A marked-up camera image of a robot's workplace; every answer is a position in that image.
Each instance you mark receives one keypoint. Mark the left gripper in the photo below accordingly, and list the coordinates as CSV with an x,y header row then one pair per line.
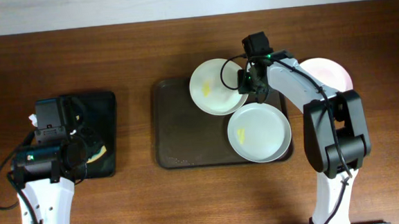
x,y
93,146

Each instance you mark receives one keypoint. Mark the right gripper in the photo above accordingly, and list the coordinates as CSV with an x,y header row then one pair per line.
x,y
242,85

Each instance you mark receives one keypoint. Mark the green and yellow sponge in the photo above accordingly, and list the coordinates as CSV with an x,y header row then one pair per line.
x,y
98,155

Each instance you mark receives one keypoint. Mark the white plate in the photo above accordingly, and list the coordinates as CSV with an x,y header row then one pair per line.
x,y
329,73
210,94

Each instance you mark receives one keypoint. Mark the pale blue plate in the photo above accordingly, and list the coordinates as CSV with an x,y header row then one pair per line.
x,y
259,133

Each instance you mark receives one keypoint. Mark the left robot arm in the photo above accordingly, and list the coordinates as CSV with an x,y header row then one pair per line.
x,y
44,168

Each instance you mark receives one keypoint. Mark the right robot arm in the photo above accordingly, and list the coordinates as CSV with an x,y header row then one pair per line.
x,y
336,138

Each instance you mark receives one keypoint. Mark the black plastic tray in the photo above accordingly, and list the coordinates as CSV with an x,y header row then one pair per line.
x,y
96,110

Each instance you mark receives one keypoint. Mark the brown serving tray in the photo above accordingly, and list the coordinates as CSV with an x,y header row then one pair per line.
x,y
184,135

